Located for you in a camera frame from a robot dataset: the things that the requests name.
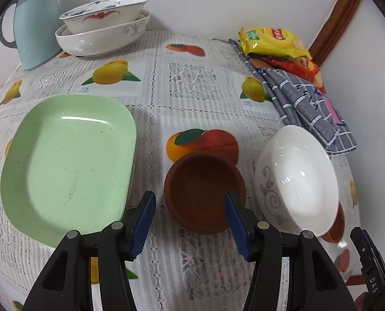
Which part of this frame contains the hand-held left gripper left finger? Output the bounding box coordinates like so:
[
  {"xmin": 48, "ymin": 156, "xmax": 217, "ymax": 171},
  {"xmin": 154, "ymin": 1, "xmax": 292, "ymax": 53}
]
[{"xmin": 22, "ymin": 190, "xmax": 157, "ymax": 311}]

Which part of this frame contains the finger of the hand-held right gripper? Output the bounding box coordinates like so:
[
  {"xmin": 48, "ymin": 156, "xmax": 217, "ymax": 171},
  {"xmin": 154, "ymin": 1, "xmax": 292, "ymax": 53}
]
[{"xmin": 350, "ymin": 227, "xmax": 385, "ymax": 274}]

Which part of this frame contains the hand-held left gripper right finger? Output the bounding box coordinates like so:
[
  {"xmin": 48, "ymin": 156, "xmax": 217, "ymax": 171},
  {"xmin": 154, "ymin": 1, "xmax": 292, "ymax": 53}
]
[{"xmin": 224, "ymin": 191, "xmax": 357, "ymax": 311}]

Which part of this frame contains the small brown bowl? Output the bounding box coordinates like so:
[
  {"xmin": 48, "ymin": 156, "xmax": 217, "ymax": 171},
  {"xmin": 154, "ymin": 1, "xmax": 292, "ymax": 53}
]
[
  {"xmin": 320, "ymin": 202, "xmax": 346, "ymax": 243},
  {"xmin": 164, "ymin": 151, "xmax": 246, "ymax": 234}
]

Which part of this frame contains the white bowl with grey swirls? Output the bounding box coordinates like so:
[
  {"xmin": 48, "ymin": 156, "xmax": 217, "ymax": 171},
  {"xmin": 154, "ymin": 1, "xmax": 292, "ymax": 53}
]
[{"xmin": 256, "ymin": 125, "xmax": 340, "ymax": 237}]

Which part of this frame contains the green plastic plate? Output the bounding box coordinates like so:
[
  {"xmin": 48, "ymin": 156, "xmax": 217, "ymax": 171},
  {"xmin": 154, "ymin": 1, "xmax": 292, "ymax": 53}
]
[{"xmin": 0, "ymin": 95, "xmax": 138, "ymax": 248}]

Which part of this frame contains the grey checked cloth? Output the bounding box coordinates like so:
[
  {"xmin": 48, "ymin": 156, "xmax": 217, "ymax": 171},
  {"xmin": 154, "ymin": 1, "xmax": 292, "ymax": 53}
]
[{"xmin": 228, "ymin": 38, "xmax": 358, "ymax": 156}]

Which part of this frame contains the fruit print tablecloth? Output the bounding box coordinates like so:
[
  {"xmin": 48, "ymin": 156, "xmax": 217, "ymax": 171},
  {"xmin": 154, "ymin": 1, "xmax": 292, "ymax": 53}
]
[{"xmin": 0, "ymin": 29, "xmax": 371, "ymax": 311}]

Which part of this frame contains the red chip bag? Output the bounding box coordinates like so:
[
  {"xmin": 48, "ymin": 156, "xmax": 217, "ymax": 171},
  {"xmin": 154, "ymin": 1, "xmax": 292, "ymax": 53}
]
[{"xmin": 249, "ymin": 55, "xmax": 327, "ymax": 94}]

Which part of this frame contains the large white bowl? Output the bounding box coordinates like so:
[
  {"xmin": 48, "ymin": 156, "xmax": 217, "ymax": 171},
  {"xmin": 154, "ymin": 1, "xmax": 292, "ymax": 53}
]
[{"xmin": 55, "ymin": 10, "xmax": 151, "ymax": 58}]

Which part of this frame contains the yellow chip bag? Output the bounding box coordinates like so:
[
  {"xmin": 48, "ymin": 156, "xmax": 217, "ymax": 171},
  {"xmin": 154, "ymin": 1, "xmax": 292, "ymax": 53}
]
[{"xmin": 238, "ymin": 27, "xmax": 313, "ymax": 60}]

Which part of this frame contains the blue patterned white bowl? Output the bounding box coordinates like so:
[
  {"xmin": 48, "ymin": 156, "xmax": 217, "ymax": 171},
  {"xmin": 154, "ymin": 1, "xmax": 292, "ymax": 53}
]
[{"xmin": 59, "ymin": 0, "xmax": 148, "ymax": 35}]

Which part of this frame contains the light blue thermos jug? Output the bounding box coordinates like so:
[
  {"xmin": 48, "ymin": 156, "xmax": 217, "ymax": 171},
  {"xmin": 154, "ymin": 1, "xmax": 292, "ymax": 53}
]
[{"xmin": 0, "ymin": 0, "xmax": 63, "ymax": 71}]

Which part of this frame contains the wooden door frame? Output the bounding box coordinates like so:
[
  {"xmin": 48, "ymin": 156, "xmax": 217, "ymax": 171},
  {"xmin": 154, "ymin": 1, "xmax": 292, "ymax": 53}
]
[{"xmin": 307, "ymin": 0, "xmax": 365, "ymax": 68}]

